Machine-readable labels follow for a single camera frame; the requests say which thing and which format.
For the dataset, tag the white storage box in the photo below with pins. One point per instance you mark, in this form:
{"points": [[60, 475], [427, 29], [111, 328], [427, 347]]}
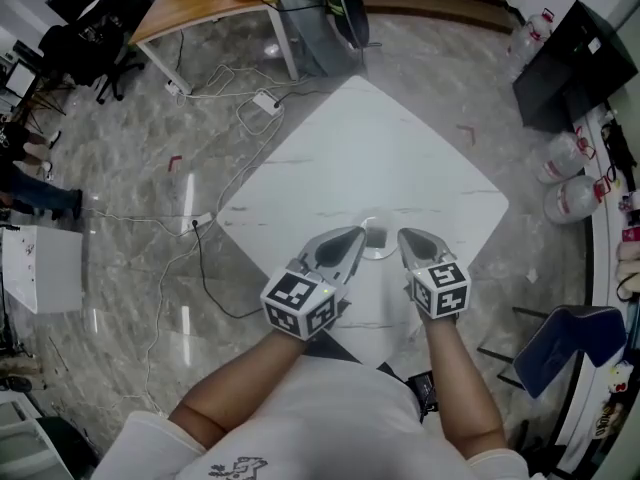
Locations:
{"points": [[42, 275]]}

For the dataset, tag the wooden desk with white legs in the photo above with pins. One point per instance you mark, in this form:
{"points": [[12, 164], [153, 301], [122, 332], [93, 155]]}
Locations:
{"points": [[200, 3]]}

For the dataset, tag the blue chair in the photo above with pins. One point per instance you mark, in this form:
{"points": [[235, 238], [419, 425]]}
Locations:
{"points": [[565, 353]]}

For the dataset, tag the white power strip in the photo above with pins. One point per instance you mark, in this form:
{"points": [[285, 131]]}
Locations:
{"points": [[175, 88], [199, 220]]}

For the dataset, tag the person's right forearm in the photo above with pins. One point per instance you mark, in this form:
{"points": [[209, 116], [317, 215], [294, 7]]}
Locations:
{"points": [[460, 393]]}

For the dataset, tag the white curved counter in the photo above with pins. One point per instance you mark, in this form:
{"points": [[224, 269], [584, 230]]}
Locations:
{"points": [[600, 248]]}

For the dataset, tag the white cat plush toy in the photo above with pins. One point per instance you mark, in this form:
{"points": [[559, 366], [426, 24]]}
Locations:
{"points": [[620, 377]]}

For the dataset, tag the black office chair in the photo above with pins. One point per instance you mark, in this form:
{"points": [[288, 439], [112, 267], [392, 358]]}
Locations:
{"points": [[85, 48]]}

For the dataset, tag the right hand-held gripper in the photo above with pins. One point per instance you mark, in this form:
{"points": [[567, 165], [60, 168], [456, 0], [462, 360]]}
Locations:
{"points": [[440, 290]]}

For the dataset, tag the black battery box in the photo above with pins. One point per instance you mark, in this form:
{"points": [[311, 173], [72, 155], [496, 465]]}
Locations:
{"points": [[422, 385]]}

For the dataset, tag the black open cabinet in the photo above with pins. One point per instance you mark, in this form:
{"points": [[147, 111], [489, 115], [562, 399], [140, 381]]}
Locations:
{"points": [[570, 68]]}

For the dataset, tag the white power adapter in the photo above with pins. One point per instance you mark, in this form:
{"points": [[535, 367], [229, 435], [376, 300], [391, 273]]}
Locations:
{"points": [[267, 103]]}

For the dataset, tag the small clear glass cup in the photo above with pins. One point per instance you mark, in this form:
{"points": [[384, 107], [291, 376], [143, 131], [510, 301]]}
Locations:
{"points": [[374, 253]]}

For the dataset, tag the cream plush toy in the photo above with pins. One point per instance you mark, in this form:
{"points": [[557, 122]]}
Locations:
{"points": [[630, 260]]}

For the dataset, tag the person's white t-shirt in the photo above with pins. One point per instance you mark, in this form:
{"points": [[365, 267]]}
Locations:
{"points": [[325, 418]]}

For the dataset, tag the person's left forearm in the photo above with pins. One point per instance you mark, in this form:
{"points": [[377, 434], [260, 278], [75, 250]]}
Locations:
{"points": [[240, 383]]}

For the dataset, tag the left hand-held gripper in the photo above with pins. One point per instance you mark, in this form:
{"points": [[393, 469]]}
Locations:
{"points": [[300, 303]]}

